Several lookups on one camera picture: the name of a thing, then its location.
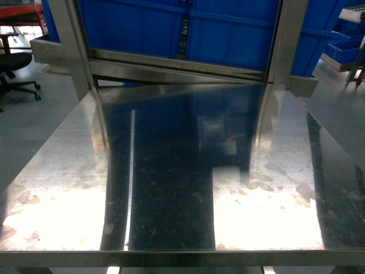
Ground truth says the black office chair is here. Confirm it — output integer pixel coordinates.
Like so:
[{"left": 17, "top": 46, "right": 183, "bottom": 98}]
[{"left": 1, "top": 33, "right": 41, "bottom": 101}]

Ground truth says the blue plastic bin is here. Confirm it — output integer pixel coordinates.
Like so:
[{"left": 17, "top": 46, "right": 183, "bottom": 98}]
[
  {"left": 78, "top": 1, "right": 188, "bottom": 58},
  {"left": 186, "top": 1, "right": 346, "bottom": 76}
]

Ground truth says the right blue plastic bin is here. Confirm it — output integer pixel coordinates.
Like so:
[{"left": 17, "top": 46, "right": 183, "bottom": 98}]
[{"left": 186, "top": 1, "right": 346, "bottom": 76}]

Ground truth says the stainless steel rack frame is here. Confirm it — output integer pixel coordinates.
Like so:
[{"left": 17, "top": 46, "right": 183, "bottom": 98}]
[{"left": 29, "top": 0, "right": 319, "bottom": 98}]

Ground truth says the small blue bin right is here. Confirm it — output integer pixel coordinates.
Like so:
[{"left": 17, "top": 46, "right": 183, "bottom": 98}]
[{"left": 324, "top": 37, "right": 363, "bottom": 64}]

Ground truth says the left blue plastic bin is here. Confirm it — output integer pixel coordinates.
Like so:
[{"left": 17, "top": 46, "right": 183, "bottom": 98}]
[{"left": 78, "top": 1, "right": 188, "bottom": 58}]

